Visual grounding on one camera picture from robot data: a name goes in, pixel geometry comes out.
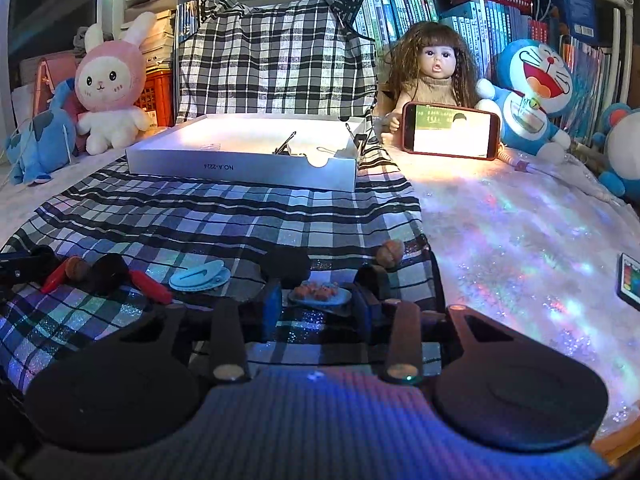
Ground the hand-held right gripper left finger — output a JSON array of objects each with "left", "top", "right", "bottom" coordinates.
[{"left": 145, "top": 279, "right": 284, "bottom": 384}]

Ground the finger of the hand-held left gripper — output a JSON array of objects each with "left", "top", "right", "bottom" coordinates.
[{"left": 0, "top": 245, "right": 61, "bottom": 287}]

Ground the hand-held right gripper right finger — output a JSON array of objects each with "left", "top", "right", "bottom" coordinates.
[{"left": 352, "top": 279, "right": 502, "bottom": 385}]

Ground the black round disc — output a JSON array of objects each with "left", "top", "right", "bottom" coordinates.
[
  {"left": 264, "top": 247, "right": 312, "bottom": 282},
  {"left": 92, "top": 254, "right": 132, "bottom": 295}
]

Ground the brown walnut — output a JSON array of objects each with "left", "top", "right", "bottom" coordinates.
[
  {"left": 65, "top": 256, "right": 92, "bottom": 282},
  {"left": 375, "top": 240, "right": 405, "bottom": 267}
]

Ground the small plate of toy food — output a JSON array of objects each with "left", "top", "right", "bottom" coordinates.
[{"left": 287, "top": 281, "right": 352, "bottom": 307}]

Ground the light blue plastic clip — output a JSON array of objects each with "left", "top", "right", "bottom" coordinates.
[{"left": 168, "top": 261, "right": 232, "bottom": 292}]

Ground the white cardboard box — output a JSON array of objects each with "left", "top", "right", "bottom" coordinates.
[{"left": 125, "top": 112, "right": 368, "bottom": 192}]

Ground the black and white plaid cloth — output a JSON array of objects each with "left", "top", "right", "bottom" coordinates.
[{"left": 0, "top": 155, "right": 446, "bottom": 396}]

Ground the blue animal plush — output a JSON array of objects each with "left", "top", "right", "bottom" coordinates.
[{"left": 5, "top": 80, "right": 78, "bottom": 186}]

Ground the black binder clip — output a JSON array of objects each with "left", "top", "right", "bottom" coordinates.
[
  {"left": 272, "top": 131, "right": 298, "bottom": 157},
  {"left": 345, "top": 122, "right": 368, "bottom": 161}
]

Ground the pink bag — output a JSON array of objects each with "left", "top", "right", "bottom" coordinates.
[{"left": 32, "top": 55, "right": 81, "bottom": 116}]

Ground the smartphone in red case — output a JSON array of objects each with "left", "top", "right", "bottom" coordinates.
[{"left": 401, "top": 101, "right": 502, "bottom": 161}]

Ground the pink bunny plush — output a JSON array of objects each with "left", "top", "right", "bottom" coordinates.
[{"left": 75, "top": 11, "right": 153, "bottom": 156}]

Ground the red plastic crate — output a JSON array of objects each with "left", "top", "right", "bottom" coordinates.
[{"left": 132, "top": 71, "right": 175, "bottom": 128}]

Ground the grey fluffy plush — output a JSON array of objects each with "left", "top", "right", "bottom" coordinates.
[{"left": 72, "top": 25, "right": 103, "bottom": 58}]

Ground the black and white plaid bag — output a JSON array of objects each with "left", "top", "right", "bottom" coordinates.
[{"left": 175, "top": 0, "right": 378, "bottom": 123}]

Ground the brown haired doll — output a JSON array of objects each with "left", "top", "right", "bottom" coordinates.
[{"left": 375, "top": 22, "right": 488, "bottom": 146}]

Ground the large blue cat plush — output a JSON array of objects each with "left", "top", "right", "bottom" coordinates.
[{"left": 475, "top": 39, "right": 576, "bottom": 163}]

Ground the remote control with coloured buttons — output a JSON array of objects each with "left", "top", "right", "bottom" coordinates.
[{"left": 616, "top": 252, "right": 640, "bottom": 311}]

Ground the stack of white books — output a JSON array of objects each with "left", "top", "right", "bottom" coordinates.
[{"left": 122, "top": 0, "right": 196, "bottom": 73}]

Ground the row of books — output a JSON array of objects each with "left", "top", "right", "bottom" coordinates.
[{"left": 345, "top": 0, "right": 623, "bottom": 141}]

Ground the small blue cat plush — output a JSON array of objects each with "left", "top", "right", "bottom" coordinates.
[{"left": 595, "top": 102, "right": 640, "bottom": 198}]

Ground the white plastic pipe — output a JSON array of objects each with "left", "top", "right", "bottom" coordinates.
[{"left": 612, "top": 0, "right": 640, "bottom": 111}]

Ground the white charging cable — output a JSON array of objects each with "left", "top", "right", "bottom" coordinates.
[{"left": 497, "top": 147, "right": 626, "bottom": 206}]

